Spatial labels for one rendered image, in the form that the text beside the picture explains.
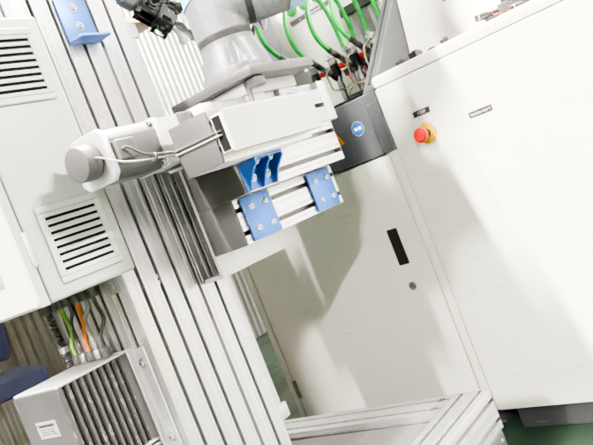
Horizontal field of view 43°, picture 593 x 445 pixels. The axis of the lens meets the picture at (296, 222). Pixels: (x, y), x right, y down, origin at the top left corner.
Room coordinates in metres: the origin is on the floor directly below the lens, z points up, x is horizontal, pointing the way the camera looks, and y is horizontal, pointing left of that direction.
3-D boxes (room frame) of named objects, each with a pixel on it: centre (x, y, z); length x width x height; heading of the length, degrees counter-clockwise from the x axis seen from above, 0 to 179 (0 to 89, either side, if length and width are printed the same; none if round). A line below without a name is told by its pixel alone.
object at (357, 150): (2.15, -0.06, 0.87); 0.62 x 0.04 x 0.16; 48
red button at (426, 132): (1.81, -0.36, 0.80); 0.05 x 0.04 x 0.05; 48
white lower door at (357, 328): (2.13, -0.05, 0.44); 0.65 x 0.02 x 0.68; 48
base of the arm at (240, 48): (1.56, 0.00, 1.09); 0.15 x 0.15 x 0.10
